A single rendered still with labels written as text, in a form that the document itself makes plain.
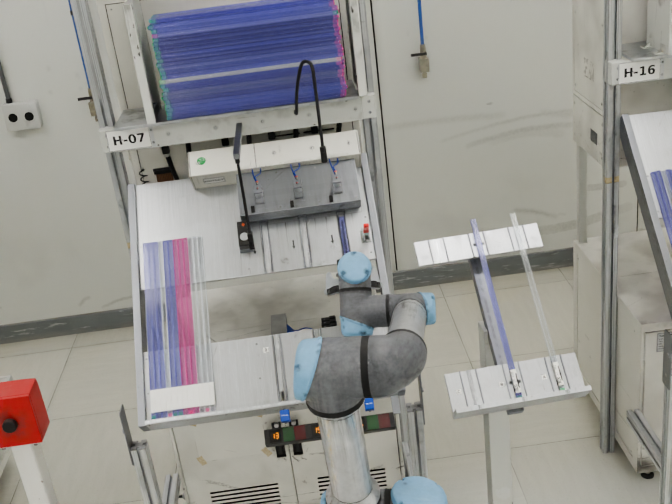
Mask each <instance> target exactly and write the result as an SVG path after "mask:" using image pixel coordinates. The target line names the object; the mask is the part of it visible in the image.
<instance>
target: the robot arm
mask: <svg viewBox="0 0 672 504"><path fill-rule="evenodd" d="M337 270H338V273H336V277H338V278H339V279H334V278H333V277H332V275H331V273H330V272H328V273H327V274H326V289H325V290H324V294H325V295H327V296H332V295H335V294H338V293H339V297H340V316H339V318H340V322H341V333H342V334H343V335H344V336H345V337H324V338H322V337H318V338H311V339H304V340H302V341H301V342H300V343H299V344H298V346H297V350H296V355H295V363H294V377H293V391H294V397H295V399H296V400H300V401H301V402H303V401H305V400H306V405H307V407H308V409H309V411H310V412H311V413H312V414H314V415H315V416H317V420H318V425H319V430H320V435H321V440H322V445H323V450H324V455H325V460H326V465H327V470H328V475H329V480H330V484H329V486H328V488H327V490H326V491H324V492H323V494H322V496H321V502H320V504H448V502H447V496H446V494H445V491H444V490H443V488H442V487H441V486H440V485H438V484H437V483H436V482H434V481H433V480H431V479H428V478H425V477H420V476H410V477H405V478H403V480H399V481H397V482H396V483H395V484H394V485H393V487H392V489H380V487H379V484H378V482H377V481H376V480H375V479H374V478H373V477H372V476H371V475H370V468H369V462H368V456H367V450H366V443H365V437H364V431H363V425H362V419H361V412H360V408H361V407H362V405H363V403H364V401H365V398H379V397H385V396H389V395H391V394H394V393H396V392H398V391H400V390H402V389H403V388H405V387H406V386H408V385H409V384H411V383H412V382H413V381H414V380H415V379H416V378H417V377H418V376H419V375H420V374H421V372H422V371H423V369H424V367H425V364H426V360H427V347H426V344H425V342H424V333H425V326H426V325H432V324H435V322H436V303H435V296H434V294H433V293H430V292H424V293H422V292H417V293H402V294H383V295H372V289H377V290H379V289H380V288H381V287H382V286H383V284H382V282H381V281H380V279H379V276H378V272H377V269H376V267H375V266H371V262H370V260H369V259H368V257H367V256H366V255H364V254H363V253H361V252H358V251H351V252H348V253H346V254H345V255H343V256H342V257H341V259H339V260H337ZM378 327H389V329H388V333H387V334H386V335H373V330H374V328H378Z"/></svg>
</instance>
